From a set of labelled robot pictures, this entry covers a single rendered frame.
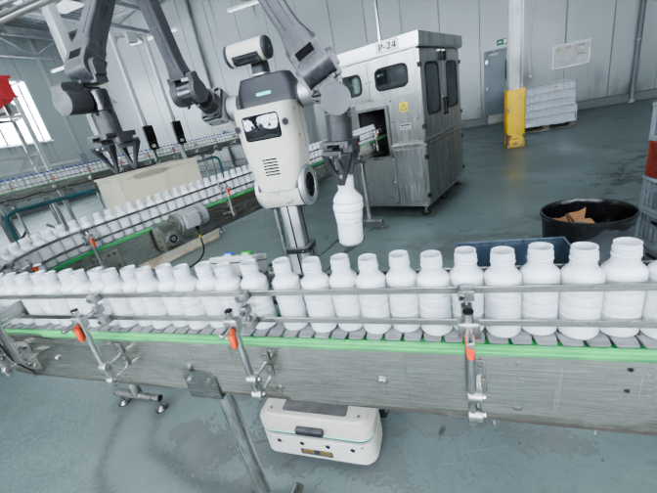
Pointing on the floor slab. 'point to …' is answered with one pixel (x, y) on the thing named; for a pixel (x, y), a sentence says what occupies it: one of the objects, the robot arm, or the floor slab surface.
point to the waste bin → (598, 211)
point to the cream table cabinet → (126, 184)
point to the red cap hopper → (25, 152)
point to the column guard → (514, 117)
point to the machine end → (408, 115)
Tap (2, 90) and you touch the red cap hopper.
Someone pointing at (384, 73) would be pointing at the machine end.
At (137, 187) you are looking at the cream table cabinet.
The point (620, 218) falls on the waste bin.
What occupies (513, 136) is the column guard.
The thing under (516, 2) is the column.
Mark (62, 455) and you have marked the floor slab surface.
